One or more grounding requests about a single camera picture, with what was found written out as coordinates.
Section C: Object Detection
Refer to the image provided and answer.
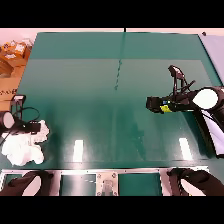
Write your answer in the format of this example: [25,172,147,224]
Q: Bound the brown cardboard box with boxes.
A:
[0,39,33,79]

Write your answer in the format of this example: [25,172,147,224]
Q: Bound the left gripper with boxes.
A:
[28,120,43,135]

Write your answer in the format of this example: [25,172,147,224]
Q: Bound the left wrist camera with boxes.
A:
[10,94,27,117]

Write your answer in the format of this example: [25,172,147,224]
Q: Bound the white garment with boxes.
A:
[1,119,51,167]

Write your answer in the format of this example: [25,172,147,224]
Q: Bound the silver frame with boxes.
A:
[0,166,211,197]

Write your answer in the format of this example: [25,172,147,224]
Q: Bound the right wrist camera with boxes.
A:
[167,64,197,98]

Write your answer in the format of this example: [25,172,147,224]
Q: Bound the black cable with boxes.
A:
[16,106,41,125]

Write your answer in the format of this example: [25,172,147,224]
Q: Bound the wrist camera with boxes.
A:
[10,94,27,117]
[167,64,197,98]

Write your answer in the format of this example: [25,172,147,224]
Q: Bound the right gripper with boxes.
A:
[145,95,175,115]

